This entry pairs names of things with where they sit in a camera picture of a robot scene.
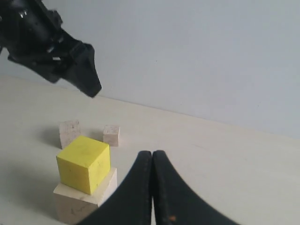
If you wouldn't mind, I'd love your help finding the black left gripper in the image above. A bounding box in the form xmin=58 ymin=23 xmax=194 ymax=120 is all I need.
xmin=0 ymin=0 xmax=102 ymax=98

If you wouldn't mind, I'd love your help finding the small wooden cube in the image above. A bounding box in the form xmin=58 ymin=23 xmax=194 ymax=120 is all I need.
xmin=103 ymin=125 xmax=120 ymax=147

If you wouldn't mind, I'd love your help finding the yellow cube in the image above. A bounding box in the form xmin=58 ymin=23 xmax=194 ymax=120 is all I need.
xmin=56 ymin=135 xmax=111 ymax=195

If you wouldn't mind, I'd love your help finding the medium wooden cube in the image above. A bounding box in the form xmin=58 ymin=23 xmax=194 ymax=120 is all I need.
xmin=59 ymin=120 xmax=81 ymax=149

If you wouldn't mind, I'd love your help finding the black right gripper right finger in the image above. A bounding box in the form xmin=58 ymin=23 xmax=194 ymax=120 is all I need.
xmin=151 ymin=150 xmax=237 ymax=225

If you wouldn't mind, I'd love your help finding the large wooden cube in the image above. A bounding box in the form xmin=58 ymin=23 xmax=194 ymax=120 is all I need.
xmin=53 ymin=167 xmax=118 ymax=225

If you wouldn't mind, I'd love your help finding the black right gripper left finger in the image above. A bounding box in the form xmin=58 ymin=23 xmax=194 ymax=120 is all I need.
xmin=79 ymin=151 xmax=152 ymax=225

